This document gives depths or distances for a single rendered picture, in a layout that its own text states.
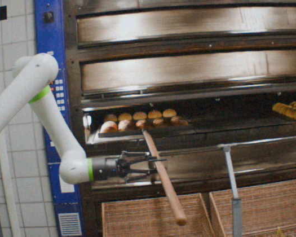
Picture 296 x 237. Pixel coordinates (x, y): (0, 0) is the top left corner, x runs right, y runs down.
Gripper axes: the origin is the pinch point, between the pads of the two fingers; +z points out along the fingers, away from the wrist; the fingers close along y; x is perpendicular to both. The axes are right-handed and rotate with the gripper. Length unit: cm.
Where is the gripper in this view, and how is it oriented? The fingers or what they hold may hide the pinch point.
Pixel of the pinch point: (158, 164)
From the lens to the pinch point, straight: 220.0
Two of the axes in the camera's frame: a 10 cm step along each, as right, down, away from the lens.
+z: 9.9, -0.9, 0.5
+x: 0.6, 1.1, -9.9
